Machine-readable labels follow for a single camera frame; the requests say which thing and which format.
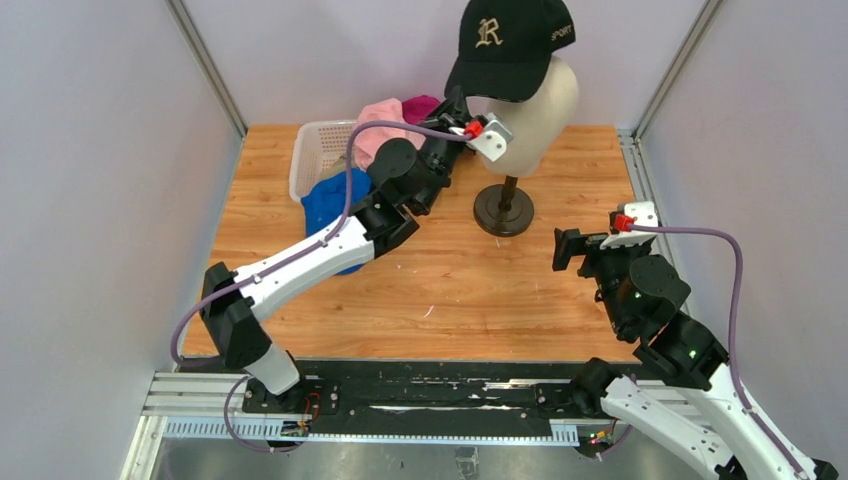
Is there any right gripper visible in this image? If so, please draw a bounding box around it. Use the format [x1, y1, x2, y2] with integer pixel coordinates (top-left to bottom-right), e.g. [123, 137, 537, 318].
[552, 226, 648, 334]

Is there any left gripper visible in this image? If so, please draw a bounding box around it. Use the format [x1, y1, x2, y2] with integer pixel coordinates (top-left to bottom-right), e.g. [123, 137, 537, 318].
[414, 88, 477, 213]

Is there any black baseball cap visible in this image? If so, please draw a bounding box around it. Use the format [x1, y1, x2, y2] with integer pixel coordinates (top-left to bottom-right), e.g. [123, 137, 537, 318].
[444, 0, 576, 103]

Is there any light pink baseball cap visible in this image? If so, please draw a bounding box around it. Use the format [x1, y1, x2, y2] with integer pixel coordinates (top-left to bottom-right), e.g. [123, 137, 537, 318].
[353, 98, 425, 171]

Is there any blue baseball cap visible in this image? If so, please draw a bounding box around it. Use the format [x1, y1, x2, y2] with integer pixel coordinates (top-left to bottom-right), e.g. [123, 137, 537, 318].
[301, 168, 371, 237]

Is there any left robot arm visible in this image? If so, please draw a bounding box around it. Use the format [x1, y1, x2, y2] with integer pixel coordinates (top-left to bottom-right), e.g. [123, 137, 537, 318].
[199, 87, 472, 413]

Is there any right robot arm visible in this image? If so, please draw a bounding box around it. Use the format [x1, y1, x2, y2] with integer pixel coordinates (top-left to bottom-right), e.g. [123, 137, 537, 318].
[552, 224, 839, 479]

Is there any magenta baseball cap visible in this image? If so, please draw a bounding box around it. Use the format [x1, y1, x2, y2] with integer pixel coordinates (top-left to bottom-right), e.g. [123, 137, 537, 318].
[401, 95, 441, 125]

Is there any dark wooden mannequin stand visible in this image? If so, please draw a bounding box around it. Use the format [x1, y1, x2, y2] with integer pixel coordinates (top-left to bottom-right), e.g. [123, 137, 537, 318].
[473, 176, 535, 237]

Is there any khaki baseball cap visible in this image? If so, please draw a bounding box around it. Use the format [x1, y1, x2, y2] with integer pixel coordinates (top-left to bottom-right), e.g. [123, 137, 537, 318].
[319, 155, 356, 182]

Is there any white plastic basket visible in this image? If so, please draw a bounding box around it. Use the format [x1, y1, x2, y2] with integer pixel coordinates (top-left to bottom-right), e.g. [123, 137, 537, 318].
[289, 120, 356, 203]

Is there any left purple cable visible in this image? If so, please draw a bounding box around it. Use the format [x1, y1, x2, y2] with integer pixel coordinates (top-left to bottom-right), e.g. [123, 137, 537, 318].
[169, 119, 480, 455]

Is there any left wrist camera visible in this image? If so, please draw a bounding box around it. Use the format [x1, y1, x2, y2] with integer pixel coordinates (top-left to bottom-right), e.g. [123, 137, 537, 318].
[461, 113, 513, 162]

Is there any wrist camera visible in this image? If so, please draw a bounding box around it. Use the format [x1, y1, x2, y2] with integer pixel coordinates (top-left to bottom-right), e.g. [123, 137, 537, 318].
[461, 113, 513, 162]
[600, 201, 659, 250]

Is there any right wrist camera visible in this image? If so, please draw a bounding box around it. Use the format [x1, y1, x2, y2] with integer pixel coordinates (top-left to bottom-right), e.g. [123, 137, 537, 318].
[600, 201, 659, 250]

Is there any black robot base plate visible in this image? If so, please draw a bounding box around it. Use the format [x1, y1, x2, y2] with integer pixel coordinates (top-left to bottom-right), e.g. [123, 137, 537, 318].
[177, 355, 657, 439]

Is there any aluminium frame rail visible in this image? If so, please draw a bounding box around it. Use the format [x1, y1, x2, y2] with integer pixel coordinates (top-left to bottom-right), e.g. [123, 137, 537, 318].
[142, 374, 731, 460]

